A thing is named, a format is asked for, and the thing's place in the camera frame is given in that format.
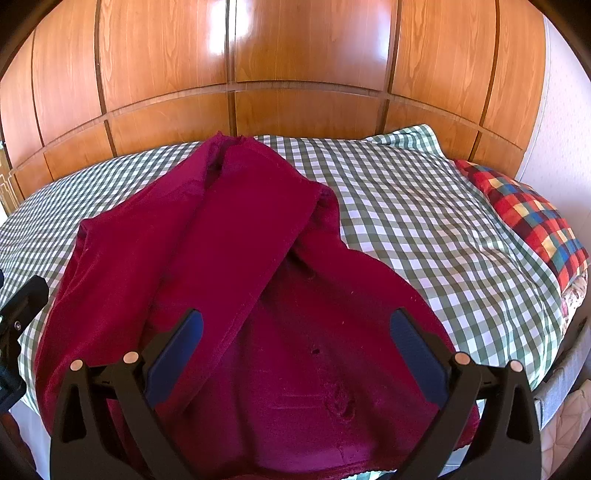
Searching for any dark red t-shirt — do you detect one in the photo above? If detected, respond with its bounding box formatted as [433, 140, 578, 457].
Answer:
[35, 134, 450, 479]

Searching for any grey bed base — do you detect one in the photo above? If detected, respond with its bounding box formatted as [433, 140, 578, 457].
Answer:
[533, 318, 590, 430]

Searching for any multicolour plaid pillow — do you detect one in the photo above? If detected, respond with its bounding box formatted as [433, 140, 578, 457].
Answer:
[455, 160, 590, 291]

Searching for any green checkered bed sheet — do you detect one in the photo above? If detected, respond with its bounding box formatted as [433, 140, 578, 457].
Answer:
[1, 125, 564, 387]

